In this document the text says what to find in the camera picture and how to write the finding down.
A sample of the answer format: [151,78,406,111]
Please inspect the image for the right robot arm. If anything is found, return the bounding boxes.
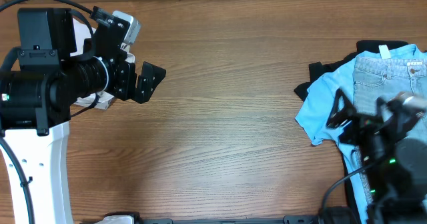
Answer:
[326,89,426,223]

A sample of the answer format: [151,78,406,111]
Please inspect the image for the light blue denim jeans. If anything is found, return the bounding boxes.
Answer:
[353,57,426,210]

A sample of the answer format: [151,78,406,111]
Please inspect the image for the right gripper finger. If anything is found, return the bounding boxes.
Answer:
[326,89,356,129]
[376,97,393,121]

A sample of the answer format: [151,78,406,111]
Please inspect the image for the light blue shirt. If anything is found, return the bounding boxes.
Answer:
[296,45,426,223]

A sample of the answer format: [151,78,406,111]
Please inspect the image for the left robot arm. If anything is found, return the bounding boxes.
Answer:
[1,7,166,223]

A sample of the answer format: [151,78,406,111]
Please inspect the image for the black garment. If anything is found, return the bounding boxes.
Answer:
[294,40,408,101]

